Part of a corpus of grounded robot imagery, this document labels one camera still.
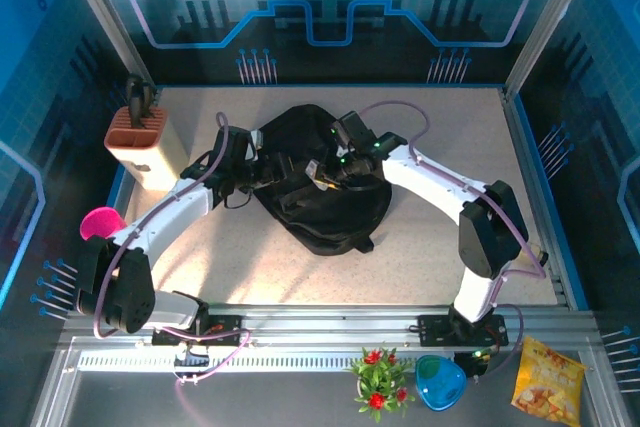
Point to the black student backpack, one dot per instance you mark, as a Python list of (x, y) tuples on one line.
[(330, 222)]

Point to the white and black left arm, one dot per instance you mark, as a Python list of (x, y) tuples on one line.
[(165, 217)]

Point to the yellow chips bag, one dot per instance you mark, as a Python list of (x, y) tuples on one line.
[(545, 382)]

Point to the white knife block brown top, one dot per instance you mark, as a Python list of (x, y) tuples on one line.
[(150, 162)]

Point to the pink plastic goblet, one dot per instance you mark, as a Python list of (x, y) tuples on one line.
[(97, 224)]

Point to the artificial plant with red flowers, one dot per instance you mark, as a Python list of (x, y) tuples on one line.
[(380, 377)]

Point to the blue plastic bowl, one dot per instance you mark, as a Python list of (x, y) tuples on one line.
[(440, 384)]

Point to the aluminium mounting rail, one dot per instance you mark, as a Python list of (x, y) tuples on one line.
[(325, 322)]

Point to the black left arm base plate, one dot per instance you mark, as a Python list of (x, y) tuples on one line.
[(225, 324)]

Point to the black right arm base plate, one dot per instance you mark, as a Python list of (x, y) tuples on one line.
[(432, 329)]

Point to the aluminium side rail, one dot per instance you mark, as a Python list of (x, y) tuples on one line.
[(530, 172)]

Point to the aluminium frame post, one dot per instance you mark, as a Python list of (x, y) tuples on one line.
[(550, 17), (107, 22)]

